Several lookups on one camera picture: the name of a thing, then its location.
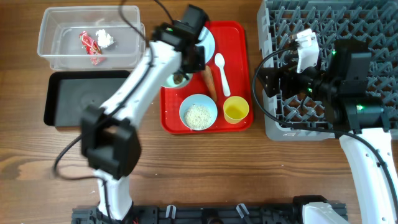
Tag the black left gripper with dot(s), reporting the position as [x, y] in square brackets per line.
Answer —
[201, 65]

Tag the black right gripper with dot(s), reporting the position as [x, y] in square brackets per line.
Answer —
[288, 73]

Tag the brown food scrap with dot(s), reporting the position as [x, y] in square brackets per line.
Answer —
[178, 78]

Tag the mint green bowl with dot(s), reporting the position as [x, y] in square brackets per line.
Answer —
[170, 84]

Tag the light blue bowl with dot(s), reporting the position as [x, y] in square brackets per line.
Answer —
[200, 100]

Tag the yellow plastic cup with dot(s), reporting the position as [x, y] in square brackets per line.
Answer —
[235, 109]

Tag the white rice pile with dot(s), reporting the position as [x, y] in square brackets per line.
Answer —
[198, 117]

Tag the red snack wrapper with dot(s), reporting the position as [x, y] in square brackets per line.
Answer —
[92, 48]

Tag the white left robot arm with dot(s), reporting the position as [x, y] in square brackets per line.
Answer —
[109, 132]

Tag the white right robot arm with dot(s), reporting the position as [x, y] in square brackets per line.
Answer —
[358, 120]

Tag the grey dishwasher rack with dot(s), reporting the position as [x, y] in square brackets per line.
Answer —
[373, 22]

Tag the clear plastic waste bin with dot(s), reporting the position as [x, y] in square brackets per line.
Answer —
[59, 41]

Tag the black waste tray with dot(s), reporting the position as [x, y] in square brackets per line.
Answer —
[69, 93]

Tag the orange carrot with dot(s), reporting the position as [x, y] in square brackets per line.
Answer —
[209, 82]

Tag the light blue plate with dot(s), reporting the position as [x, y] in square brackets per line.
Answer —
[207, 41]

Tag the white plastic spoon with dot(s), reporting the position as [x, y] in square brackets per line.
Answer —
[220, 63]

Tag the red plastic tray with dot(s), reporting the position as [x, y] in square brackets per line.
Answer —
[230, 41]

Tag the crumpled white tissue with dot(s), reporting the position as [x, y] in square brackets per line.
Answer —
[104, 38]

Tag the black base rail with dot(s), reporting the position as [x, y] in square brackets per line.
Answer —
[270, 213]

